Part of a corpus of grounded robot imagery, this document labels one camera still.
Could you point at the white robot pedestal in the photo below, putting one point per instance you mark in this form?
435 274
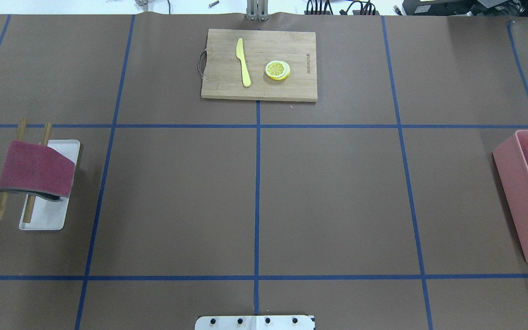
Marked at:
256 322

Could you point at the bamboo cutting board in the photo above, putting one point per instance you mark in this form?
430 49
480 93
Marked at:
222 72

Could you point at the yellow lemon slices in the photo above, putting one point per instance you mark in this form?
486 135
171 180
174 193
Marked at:
277 70

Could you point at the yellow plastic knife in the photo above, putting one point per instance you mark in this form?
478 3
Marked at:
240 55

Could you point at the aluminium frame post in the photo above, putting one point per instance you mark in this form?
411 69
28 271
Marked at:
257 10

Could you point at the pink microfiber cloth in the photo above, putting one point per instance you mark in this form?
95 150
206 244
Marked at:
37 170

